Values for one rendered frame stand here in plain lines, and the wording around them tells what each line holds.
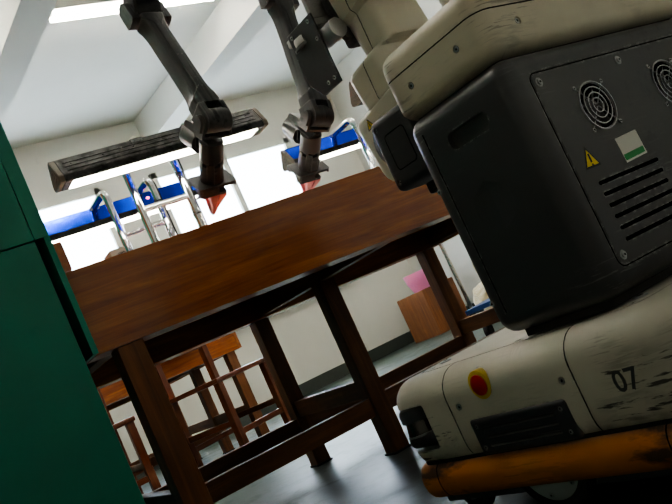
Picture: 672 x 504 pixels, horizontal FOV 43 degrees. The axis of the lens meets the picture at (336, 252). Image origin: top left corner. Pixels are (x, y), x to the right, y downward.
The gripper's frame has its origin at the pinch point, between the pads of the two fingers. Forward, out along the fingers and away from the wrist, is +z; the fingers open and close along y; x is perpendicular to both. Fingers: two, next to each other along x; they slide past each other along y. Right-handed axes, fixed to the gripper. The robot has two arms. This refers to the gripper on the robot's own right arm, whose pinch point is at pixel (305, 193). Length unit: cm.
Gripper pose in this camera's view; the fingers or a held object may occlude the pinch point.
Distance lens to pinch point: 239.7
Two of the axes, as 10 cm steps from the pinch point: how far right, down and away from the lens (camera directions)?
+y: -8.1, 3.0, -5.1
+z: -1.0, 7.8, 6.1
